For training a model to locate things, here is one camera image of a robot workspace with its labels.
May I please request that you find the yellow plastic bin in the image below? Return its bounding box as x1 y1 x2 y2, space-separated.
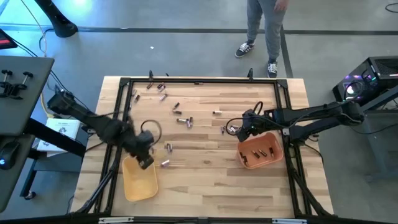
122 154 159 202

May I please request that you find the white printed box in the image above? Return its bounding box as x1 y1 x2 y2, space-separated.
36 117 81 153

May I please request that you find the yellow cable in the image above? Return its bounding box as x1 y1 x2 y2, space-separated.
20 0 48 58

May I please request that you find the black clamp mount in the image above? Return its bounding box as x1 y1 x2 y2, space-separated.
0 69 34 100

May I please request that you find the grey side desk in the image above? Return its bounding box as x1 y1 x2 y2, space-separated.
0 55 87 213

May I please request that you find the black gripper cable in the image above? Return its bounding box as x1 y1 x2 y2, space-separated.
140 119 163 144
225 101 265 137

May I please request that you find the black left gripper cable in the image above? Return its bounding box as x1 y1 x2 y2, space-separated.
140 119 163 144

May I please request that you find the black computer mouse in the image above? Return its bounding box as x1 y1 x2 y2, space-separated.
0 141 20 170

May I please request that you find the black pedestal stand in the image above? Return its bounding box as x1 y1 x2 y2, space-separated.
34 0 79 39

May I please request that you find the person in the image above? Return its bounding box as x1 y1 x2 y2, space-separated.
234 0 290 78

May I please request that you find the white frame bracket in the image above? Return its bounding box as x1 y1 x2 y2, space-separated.
272 218 308 224
98 217 135 224

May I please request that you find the black computer tower with lights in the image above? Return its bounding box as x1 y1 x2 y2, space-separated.
331 55 398 108

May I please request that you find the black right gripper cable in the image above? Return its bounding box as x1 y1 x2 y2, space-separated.
225 101 265 137

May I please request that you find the orange plastic bin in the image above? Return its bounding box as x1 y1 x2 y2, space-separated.
236 131 284 170

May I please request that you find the black device with red screen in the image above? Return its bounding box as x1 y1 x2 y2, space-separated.
0 29 19 50

